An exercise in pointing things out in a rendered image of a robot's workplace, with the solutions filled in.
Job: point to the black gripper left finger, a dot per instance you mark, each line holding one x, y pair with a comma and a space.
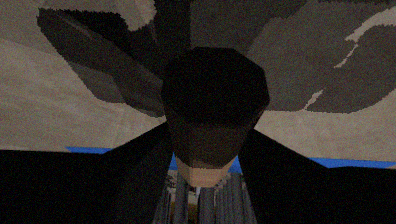
120, 186

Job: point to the blue flat strip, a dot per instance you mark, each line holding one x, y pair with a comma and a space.
235, 167

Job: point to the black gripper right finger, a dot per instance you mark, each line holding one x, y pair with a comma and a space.
285, 187

